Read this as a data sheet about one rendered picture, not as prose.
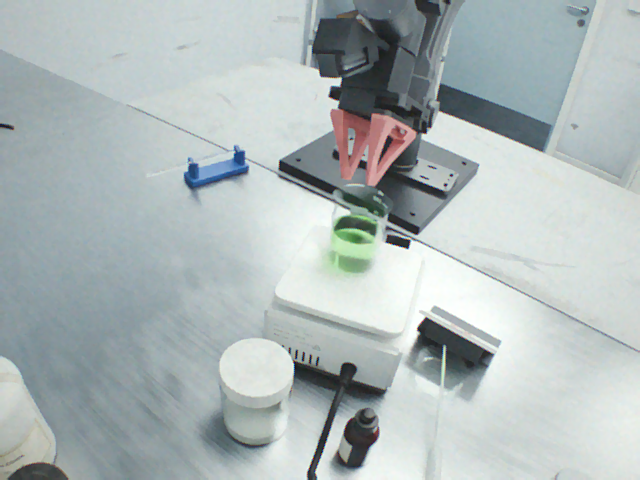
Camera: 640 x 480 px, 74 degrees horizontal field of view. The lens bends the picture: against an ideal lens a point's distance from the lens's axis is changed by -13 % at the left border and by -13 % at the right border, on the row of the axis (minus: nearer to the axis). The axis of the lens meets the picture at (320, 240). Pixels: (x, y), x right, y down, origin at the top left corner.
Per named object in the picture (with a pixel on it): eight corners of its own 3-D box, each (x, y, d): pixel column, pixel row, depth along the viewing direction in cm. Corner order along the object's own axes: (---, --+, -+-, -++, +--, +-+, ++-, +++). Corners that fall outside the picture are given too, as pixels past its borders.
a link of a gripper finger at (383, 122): (369, 185, 49) (393, 97, 48) (317, 171, 54) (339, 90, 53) (402, 194, 55) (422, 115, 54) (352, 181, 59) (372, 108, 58)
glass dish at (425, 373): (463, 366, 49) (469, 352, 48) (457, 407, 45) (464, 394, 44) (413, 352, 50) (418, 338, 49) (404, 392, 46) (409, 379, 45)
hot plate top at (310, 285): (313, 228, 52) (314, 221, 52) (423, 260, 50) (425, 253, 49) (269, 301, 43) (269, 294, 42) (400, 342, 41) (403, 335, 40)
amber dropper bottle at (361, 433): (374, 443, 41) (391, 400, 37) (368, 472, 39) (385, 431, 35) (341, 435, 42) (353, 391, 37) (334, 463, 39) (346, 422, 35)
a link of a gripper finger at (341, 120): (363, 183, 50) (386, 96, 49) (312, 170, 54) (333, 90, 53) (396, 193, 55) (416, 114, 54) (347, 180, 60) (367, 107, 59)
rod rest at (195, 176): (239, 161, 78) (239, 141, 76) (250, 170, 76) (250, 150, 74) (183, 177, 72) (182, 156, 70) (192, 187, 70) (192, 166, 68)
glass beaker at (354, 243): (314, 251, 48) (323, 181, 43) (363, 243, 50) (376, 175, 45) (338, 292, 44) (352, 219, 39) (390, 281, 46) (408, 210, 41)
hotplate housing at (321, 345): (322, 244, 63) (330, 192, 58) (421, 273, 61) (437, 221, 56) (251, 373, 46) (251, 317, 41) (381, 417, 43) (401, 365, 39)
